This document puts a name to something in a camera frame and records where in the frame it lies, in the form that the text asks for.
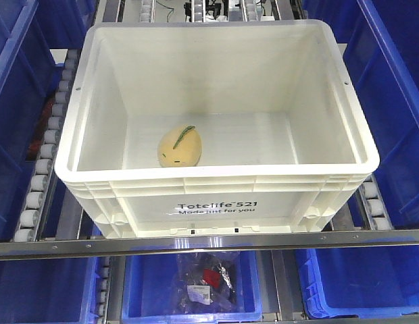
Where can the yellow mango plush toy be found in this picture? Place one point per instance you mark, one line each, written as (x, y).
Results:
(180, 147)

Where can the white plastic tote crate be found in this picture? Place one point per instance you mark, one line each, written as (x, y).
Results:
(285, 142)

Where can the plastic bagged parts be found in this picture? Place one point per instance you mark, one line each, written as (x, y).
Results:
(205, 282)

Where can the blue bin with bags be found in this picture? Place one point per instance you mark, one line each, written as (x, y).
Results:
(148, 288)

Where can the white roller track right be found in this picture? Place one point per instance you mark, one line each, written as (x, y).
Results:
(373, 205)

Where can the white roller track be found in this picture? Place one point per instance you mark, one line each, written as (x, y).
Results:
(373, 205)
(42, 185)

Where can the blue bin lower right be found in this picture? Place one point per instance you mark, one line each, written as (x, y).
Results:
(367, 283)

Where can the white roller track left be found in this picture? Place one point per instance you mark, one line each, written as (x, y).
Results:
(42, 185)

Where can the blue bin lower left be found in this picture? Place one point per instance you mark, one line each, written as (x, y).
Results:
(48, 291)

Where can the blue bin upper right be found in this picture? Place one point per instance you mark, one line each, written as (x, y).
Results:
(382, 57)

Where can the blue bin upper left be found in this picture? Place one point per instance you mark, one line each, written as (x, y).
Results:
(26, 69)

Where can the metal shelf rail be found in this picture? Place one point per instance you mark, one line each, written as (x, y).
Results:
(59, 249)

